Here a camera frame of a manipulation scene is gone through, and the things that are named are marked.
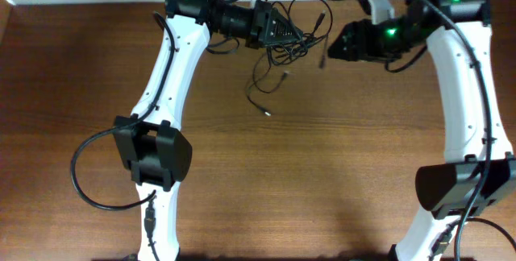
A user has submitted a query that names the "black cable bundle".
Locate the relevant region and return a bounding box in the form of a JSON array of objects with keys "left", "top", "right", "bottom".
[{"left": 244, "top": 0, "right": 334, "bottom": 117}]

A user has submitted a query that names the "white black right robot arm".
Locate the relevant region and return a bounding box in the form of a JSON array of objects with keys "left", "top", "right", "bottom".
[{"left": 328, "top": 0, "right": 515, "bottom": 260}]

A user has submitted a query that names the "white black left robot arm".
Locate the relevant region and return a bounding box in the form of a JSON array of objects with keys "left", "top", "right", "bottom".
[{"left": 114, "top": 0, "right": 300, "bottom": 260}]

